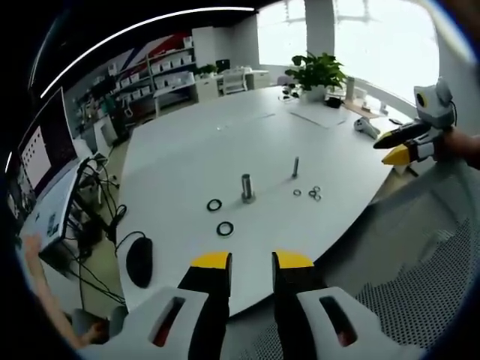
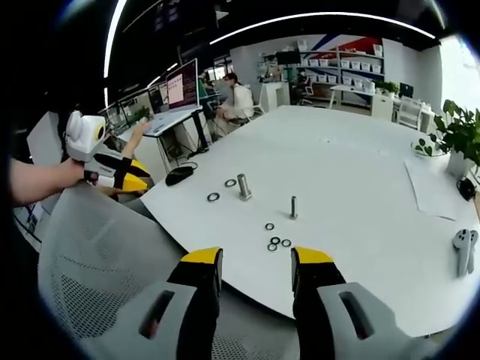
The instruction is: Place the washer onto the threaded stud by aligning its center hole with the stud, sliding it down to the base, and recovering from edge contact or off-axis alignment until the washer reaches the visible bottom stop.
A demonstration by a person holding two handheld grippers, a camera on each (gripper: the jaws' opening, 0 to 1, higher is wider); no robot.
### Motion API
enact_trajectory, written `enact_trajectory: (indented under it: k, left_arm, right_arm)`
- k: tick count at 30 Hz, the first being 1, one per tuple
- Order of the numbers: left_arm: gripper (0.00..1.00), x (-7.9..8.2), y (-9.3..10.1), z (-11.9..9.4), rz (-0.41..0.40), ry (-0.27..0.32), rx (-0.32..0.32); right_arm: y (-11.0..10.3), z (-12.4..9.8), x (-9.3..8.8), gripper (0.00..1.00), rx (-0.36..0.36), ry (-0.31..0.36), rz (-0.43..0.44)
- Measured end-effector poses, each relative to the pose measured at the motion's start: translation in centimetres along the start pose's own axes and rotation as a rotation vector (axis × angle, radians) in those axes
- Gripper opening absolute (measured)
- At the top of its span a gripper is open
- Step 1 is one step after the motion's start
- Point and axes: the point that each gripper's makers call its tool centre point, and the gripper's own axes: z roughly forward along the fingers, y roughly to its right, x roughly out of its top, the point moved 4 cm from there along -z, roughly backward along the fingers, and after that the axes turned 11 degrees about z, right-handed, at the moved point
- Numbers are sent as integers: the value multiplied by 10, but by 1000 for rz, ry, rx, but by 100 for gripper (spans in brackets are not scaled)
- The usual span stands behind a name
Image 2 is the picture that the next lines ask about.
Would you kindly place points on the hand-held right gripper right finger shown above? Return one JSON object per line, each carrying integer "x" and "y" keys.
{"x": 322, "y": 322}

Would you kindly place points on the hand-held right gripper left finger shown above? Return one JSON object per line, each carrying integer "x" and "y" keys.
{"x": 187, "y": 318}

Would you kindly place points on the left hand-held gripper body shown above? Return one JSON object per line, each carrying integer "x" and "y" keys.
{"x": 84, "y": 137}

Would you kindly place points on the large metal washer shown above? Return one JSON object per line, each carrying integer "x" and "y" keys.
{"x": 227, "y": 183}
{"x": 209, "y": 197}

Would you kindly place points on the thick threaded stud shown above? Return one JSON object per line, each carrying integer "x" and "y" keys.
{"x": 244, "y": 186}

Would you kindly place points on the thin threaded stud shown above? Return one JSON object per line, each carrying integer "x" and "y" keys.
{"x": 293, "y": 208}

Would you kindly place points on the person's left hand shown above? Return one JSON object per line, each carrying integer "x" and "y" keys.
{"x": 73, "y": 172}

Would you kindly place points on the black computer mouse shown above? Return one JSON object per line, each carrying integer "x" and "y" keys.
{"x": 178, "y": 176}

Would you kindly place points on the grey mesh office chair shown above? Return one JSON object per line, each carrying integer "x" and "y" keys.
{"x": 105, "y": 240}

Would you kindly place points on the white office desk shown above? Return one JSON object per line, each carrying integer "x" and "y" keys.
{"x": 187, "y": 127}

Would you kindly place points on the curved ceiling light strip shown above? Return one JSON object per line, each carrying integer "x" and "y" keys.
{"x": 111, "y": 41}
{"x": 322, "y": 17}

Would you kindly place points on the grey handheld controllers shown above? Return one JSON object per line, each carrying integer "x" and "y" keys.
{"x": 463, "y": 251}

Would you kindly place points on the white cabinet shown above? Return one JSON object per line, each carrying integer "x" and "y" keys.
{"x": 275, "y": 97}

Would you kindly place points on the white paper sheet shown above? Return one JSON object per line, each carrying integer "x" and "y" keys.
{"x": 427, "y": 187}

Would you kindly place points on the small black device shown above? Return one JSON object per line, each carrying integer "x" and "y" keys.
{"x": 466, "y": 189}

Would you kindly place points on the small plant in white bowl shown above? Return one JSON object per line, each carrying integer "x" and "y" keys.
{"x": 425, "y": 146}

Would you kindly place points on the white slatted chair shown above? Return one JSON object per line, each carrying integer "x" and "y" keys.
{"x": 409, "y": 112}

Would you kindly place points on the large potted green plant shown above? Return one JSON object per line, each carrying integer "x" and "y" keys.
{"x": 463, "y": 131}

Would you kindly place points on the shelf with white bins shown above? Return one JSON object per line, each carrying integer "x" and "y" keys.
{"x": 348, "y": 71}

